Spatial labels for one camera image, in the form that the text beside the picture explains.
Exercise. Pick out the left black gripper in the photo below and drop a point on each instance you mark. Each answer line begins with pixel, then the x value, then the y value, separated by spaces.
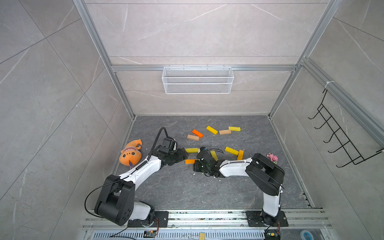
pixel 182 155

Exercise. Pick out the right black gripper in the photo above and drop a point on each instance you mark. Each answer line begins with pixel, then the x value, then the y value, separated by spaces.
pixel 196 166

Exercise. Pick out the yellow-green block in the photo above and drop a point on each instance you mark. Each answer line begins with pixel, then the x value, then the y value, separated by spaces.
pixel 236 129
pixel 214 156

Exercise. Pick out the yellow block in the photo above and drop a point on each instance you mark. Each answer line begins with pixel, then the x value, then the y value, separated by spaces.
pixel 231 151
pixel 212 130
pixel 192 150

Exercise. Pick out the orange block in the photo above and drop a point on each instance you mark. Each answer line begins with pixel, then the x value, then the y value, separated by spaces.
pixel 197 133
pixel 190 161

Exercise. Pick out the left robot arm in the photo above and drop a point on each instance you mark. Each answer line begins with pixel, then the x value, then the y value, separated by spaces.
pixel 116 201

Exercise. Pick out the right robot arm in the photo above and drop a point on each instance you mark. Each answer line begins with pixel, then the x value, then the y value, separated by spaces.
pixel 268 177

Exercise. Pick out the tan block upper centre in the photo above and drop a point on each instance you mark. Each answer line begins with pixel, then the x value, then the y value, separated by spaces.
pixel 193 137

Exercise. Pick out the tan block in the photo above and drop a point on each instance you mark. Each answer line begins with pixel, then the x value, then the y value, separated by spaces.
pixel 193 137
pixel 225 132

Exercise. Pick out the yellow block top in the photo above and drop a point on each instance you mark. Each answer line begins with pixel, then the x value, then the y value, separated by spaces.
pixel 212 130

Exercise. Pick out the tan block top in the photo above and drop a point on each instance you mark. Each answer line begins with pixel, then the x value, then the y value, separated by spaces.
pixel 225 132

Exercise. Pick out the orange-yellow block right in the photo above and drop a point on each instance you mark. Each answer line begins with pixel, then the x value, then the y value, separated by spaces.
pixel 240 155

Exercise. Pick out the orange plush toy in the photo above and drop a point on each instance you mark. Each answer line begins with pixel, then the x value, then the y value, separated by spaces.
pixel 131 154

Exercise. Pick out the pink pig toy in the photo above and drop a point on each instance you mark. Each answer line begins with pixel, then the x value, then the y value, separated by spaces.
pixel 272 157

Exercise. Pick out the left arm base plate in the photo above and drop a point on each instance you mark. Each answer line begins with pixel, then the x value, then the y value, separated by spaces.
pixel 155 219

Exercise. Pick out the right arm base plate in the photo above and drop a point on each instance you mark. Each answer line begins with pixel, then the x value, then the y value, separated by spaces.
pixel 261 219

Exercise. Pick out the white wire mesh basket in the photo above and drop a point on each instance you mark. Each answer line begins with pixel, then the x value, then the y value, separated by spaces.
pixel 197 80

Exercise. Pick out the aluminium rail frame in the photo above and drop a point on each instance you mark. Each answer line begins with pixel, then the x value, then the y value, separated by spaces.
pixel 231 224

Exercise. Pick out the black wire hook rack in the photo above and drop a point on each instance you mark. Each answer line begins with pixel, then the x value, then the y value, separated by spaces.
pixel 345 144

